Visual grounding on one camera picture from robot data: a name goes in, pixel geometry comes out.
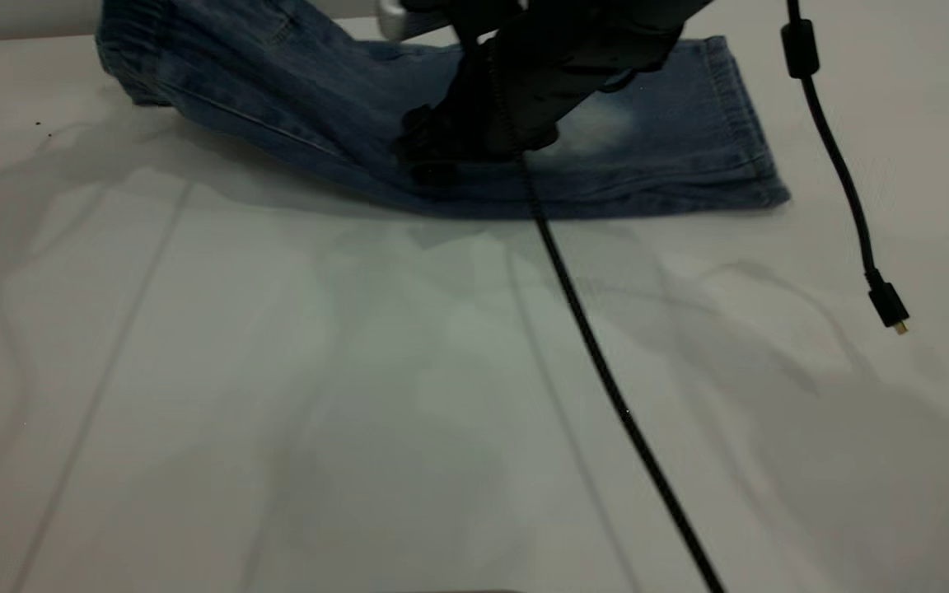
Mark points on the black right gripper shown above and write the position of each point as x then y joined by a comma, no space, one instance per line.
557,74

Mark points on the blue denim shorts with print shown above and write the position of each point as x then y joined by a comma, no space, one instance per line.
672,148

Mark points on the silver round arm joint cap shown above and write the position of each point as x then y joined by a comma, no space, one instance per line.
392,18

